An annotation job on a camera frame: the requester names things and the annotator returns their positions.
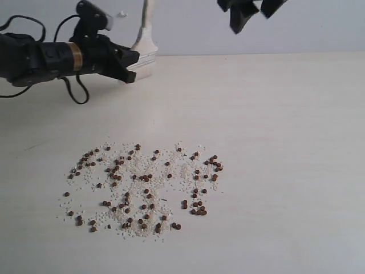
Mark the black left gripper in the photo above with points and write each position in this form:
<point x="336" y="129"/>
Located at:
<point x="103" y="57"/>

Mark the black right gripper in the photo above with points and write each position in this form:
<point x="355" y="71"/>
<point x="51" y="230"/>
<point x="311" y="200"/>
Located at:
<point x="242" y="10"/>

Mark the white paint brush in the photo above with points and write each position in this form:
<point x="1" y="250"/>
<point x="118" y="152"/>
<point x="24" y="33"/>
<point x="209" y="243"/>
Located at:
<point x="144" y="44"/>

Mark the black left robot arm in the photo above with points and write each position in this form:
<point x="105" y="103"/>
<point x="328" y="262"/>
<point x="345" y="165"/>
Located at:
<point x="25" y="62"/>

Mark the beans and rice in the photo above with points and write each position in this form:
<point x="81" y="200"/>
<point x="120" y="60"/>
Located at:
<point x="127" y="190"/>

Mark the white wall hook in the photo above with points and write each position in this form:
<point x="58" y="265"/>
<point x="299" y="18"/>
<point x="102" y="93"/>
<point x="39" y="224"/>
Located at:
<point x="122" y="14"/>

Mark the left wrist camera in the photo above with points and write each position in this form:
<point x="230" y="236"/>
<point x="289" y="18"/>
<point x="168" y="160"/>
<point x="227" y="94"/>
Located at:
<point x="92" y="19"/>

